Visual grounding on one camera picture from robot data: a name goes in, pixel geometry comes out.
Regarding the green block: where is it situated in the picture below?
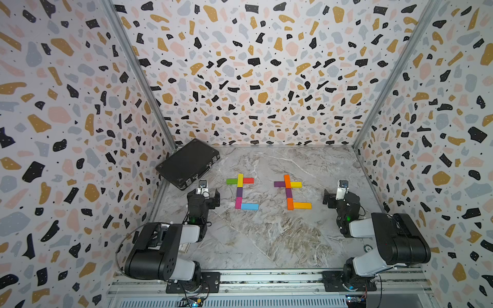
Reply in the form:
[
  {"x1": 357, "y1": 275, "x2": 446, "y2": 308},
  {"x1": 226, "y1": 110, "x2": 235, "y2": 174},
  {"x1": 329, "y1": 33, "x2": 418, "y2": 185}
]
[{"x1": 226, "y1": 178, "x2": 238, "y2": 186}]

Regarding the amber long block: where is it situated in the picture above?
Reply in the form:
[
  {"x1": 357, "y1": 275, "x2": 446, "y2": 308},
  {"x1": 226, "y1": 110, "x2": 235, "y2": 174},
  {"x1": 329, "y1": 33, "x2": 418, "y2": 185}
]
[{"x1": 293, "y1": 202, "x2": 312, "y2": 209}]

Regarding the magenta block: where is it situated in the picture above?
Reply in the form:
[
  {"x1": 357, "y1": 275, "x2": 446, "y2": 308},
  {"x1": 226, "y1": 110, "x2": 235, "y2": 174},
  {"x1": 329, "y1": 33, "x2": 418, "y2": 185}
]
[{"x1": 235, "y1": 197, "x2": 243, "y2": 209}]

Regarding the orange short block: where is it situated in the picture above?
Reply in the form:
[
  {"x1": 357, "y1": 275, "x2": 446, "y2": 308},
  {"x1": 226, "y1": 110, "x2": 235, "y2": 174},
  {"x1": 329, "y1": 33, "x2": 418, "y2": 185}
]
[{"x1": 286, "y1": 198, "x2": 294, "y2": 210}]

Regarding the light blue long block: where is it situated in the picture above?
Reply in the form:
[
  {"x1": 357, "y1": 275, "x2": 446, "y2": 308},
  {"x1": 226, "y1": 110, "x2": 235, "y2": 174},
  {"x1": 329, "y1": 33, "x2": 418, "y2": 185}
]
[{"x1": 241, "y1": 204, "x2": 259, "y2": 210}]

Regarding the yellow long block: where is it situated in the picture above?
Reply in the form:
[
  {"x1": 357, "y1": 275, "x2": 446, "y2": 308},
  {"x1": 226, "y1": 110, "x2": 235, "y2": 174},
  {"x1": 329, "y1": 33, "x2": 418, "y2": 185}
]
[{"x1": 237, "y1": 173, "x2": 244, "y2": 188}]

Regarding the orange long block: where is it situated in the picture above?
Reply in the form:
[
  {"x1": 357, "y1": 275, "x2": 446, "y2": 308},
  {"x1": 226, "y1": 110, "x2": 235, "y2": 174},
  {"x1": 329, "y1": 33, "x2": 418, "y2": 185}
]
[{"x1": 284, "y1": 175, "x2": 292, "y2": 189}]

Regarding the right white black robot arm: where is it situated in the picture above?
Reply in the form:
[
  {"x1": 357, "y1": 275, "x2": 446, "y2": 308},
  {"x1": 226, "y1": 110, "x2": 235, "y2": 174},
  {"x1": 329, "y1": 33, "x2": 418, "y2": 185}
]
[{"x1": 322, "y1": 187, "x2": 431, "y2": 292}]

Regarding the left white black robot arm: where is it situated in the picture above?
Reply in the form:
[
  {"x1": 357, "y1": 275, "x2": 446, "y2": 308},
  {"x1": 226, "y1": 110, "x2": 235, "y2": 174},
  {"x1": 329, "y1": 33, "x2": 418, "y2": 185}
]
[{"x1": 123, "y1": 189, "x2": 220, "y2": 293}]

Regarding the black flat case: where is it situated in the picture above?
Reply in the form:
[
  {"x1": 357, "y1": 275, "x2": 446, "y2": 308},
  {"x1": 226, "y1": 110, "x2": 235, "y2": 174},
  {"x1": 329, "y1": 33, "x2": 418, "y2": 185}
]
[{"x1": 156, "y1": 139, "x2": 220, "y2": 191}]

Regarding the small printed card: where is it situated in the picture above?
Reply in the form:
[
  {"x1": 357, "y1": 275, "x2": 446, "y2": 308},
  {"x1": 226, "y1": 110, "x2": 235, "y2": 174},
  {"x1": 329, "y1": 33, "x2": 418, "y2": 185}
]
[{"x1": 178, "y1": 243, "x2": 191, "y2": 254}]

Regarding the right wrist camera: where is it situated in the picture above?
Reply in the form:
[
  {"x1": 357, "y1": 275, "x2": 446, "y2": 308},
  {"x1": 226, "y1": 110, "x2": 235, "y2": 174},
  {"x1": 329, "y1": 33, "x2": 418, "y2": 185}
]
[{"x1": 336, "y1": 180, "x2": 349, "y2": 200}]

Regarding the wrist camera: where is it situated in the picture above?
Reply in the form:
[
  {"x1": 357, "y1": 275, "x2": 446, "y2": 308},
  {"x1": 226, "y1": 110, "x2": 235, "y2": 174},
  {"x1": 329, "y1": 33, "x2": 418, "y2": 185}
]
[
  {"x1": 336, "y1": 180, "x2": 349, "y2": 200},
  {"x1": 196, "y1": 180, "x2": 210, "y2": 198}
]

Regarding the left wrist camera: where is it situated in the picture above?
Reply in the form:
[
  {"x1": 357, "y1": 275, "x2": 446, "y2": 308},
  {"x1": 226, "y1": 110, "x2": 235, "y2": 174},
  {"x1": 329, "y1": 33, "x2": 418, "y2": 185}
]
[{"x1": 196, "y1": 180, "x2": 210, "y2": 198}]

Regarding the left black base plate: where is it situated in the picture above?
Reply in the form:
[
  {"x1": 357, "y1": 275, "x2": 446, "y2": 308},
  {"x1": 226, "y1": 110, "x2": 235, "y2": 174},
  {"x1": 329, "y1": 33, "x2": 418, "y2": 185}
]
[{"x1": 166, "y1": 272, "x2": 221, "y2": 295}]

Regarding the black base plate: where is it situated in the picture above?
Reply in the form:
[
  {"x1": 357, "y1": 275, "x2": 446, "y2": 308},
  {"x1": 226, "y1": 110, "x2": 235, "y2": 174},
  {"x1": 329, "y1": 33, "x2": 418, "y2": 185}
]
[
  {"x1": 166, "y1": 272, "x2": 221, "y2": 295},
  {"x1": 322, "y1": 271, "x2": 377, "y2": 292}
]

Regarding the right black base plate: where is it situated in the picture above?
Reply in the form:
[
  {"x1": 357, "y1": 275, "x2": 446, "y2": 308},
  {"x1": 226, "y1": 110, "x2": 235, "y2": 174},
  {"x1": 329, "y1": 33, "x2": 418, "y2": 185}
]
[{"x1": 322, "y1": 271, "x2": 377, "y2": 292}]

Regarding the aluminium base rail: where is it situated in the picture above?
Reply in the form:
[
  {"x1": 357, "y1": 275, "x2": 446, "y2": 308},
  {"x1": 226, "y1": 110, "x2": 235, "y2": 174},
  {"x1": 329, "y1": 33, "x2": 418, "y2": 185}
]
[{"x1": 103, "y1": 268, "x2": 439, "y2": 307}]

